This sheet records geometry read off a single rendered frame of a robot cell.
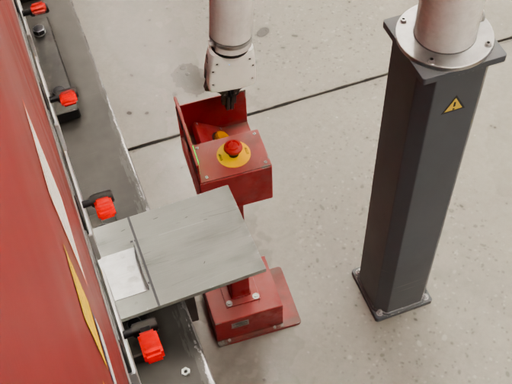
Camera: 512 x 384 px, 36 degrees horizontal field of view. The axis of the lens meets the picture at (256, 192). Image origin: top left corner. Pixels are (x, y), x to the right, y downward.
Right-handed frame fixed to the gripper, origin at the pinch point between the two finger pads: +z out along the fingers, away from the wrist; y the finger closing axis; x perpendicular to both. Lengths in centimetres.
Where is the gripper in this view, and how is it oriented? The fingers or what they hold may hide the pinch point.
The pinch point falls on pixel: (228, 98)
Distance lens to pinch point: 170.2
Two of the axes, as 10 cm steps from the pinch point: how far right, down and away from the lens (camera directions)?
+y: 9.6, -2.0, 2.1
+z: -0.5, 6.1, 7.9
